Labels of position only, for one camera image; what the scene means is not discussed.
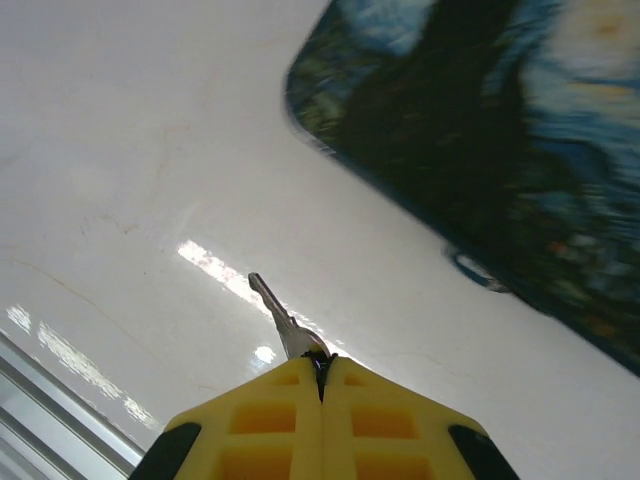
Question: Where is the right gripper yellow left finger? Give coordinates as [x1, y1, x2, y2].
[133, 352, 325, 480]

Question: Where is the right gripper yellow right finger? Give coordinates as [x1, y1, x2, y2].
[319, 352, 522, 480]

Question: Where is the silver metal key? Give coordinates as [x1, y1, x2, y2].
[247, 271, 332, 362]

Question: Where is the starry night print mat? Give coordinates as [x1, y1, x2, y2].
[282, 0, 640, 379]

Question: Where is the aluminium side frame rail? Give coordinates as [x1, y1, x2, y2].
[0, 329, 147, 480]

